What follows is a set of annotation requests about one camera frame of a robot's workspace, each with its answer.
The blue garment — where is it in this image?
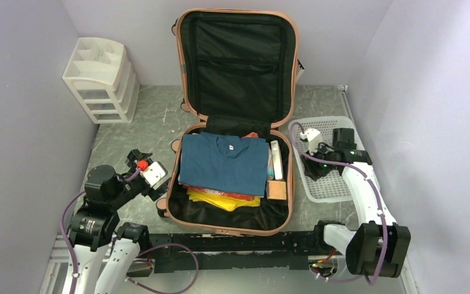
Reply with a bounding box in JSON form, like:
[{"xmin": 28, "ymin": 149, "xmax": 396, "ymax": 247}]
[{"xmin": 178, "ymin": 132, "xmax": 269, "ymax": 197}]

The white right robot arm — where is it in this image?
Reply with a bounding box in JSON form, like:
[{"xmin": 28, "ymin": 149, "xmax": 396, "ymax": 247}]
[{"xmin": 299, "ymin": 128, "xmax": 411, "ymax": 284}]

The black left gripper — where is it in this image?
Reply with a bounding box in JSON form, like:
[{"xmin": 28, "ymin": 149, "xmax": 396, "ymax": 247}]
[{"xmin": 108, "ymin": 148, "xmax": 169, "ymax": 209}]

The white plastic mesh basket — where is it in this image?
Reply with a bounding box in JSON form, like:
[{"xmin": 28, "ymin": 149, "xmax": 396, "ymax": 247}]
[{"xmin": 288, "ymin": 115, "xmax": 366, "ymax": 204}]

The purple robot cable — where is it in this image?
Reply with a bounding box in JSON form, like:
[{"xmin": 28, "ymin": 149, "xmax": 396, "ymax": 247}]
[{"xmin": 56, "ymin": 190, "xmax": 197, "ymax": 293}]

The yellow folded garment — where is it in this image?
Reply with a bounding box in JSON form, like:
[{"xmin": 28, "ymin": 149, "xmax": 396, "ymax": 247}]
[{"xmin": 187, "ymin": 190, "xmax": 261, "ymax": 212}]

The red garment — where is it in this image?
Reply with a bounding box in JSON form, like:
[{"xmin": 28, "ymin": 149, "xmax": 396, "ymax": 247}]
[{"xmin": 183, "ymin": 185, "xmax": 255, "ymax": 201}]

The white plastic drawer organizer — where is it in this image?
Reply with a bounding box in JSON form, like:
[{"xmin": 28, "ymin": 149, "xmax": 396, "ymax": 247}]
[{"xmin": 62, "ymin": 37, "xmax": 140, "ymax": 124}]

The white flat book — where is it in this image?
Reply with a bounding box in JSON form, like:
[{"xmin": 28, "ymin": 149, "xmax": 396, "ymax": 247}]
[{"xmin": 270, "ymin": 140, "xmax": 285, "ymax": 181}]

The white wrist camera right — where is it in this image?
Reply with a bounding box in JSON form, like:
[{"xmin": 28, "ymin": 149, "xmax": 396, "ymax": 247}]
[{"xmin": 299, "ymin": 128, "xmax": 323, "ymax": 153}]

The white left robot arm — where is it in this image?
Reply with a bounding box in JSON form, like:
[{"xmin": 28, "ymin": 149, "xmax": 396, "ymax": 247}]
[{"xmin": 62, "ymin": 160, "xmax": 168, "ymax": 293}]

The pink hard-shell suitcase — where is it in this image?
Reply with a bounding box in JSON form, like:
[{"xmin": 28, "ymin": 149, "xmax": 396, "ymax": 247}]
[{"xmin": 166, "ymin": 9, "xmax": 299, "ymax": 236}]

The small brown cardboard box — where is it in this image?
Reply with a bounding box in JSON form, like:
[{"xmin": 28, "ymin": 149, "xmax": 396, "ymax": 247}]
[{"xmin": 266, "ymin": 180, "xmax": 288, "ymax": 201}]

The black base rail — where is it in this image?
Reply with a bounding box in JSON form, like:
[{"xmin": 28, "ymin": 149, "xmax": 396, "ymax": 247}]
[{"xmin": 140, "ymin": 231, "xmax": 342, "ymax": 273}]

